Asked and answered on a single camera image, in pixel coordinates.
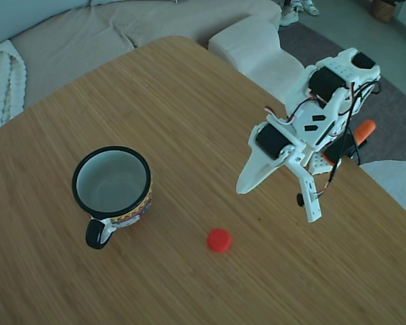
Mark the flat white camera mount plate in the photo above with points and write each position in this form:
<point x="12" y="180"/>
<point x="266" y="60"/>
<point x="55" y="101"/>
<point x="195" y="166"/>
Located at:
<point x="313" y="206"/>

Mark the white upholstered footstool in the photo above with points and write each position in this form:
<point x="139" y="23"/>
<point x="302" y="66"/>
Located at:
<point x="253" y="50"/>

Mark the white knitted blanket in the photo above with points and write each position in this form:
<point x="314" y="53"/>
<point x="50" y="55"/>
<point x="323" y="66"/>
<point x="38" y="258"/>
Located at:
<point x="3" y="88"/>

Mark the red bottle cap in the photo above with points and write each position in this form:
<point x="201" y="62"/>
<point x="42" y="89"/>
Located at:
<point x="220" y="240"/>

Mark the brown woven basket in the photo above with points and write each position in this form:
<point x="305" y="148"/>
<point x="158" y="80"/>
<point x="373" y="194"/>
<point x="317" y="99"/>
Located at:
<point x="382" y="11"/>

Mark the beige sofa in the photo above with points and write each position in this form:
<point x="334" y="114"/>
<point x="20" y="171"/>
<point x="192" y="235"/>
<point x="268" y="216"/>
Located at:
<point x="71" y="44"/>

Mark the white cushioned seat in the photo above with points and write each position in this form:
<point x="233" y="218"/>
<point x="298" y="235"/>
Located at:
<point x="399" y="183"/>

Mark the white sneaker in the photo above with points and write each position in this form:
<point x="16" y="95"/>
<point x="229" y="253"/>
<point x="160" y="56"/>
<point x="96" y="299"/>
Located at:
<point x="311" y="9"/>
<point x="287" y="17"/>

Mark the enamel mug with black rim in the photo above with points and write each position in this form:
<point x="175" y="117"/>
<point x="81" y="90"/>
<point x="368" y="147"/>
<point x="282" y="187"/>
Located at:
<point x="111" y="179"/>

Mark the grey rug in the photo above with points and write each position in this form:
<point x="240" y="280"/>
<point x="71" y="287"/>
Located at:
<point x="392" y="111"/>

